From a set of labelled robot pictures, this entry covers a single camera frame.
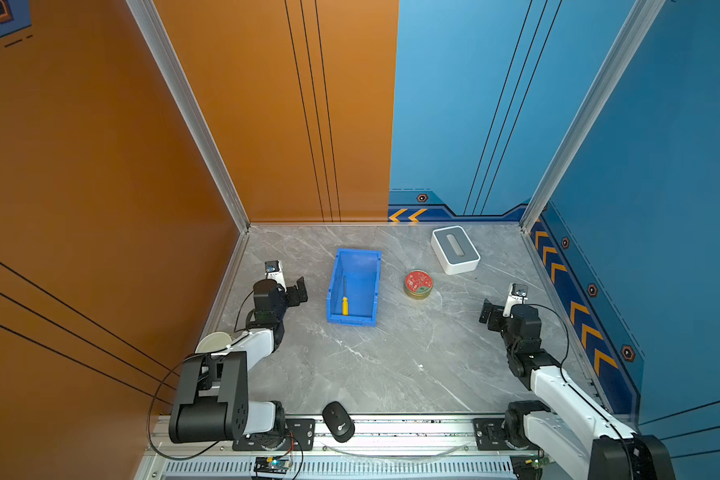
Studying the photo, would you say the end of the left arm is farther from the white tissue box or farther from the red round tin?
the white tissue box

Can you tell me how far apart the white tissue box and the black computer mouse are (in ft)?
1.86

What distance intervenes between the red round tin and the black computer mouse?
40 cm

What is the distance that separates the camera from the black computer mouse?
739 mm

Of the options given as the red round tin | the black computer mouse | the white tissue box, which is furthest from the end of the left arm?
the white tissue box

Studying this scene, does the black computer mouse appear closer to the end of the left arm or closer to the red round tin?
the end of the left arm

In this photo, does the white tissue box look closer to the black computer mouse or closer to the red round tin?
the red round tin

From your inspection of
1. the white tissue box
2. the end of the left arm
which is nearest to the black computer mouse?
the end of the left arm

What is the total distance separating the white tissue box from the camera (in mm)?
1043

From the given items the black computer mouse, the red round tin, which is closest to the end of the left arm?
the black computer mouse

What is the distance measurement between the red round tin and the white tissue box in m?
0.09

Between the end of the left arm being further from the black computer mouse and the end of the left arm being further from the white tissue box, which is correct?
the white tissue box

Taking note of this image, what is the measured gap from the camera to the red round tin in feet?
3.23
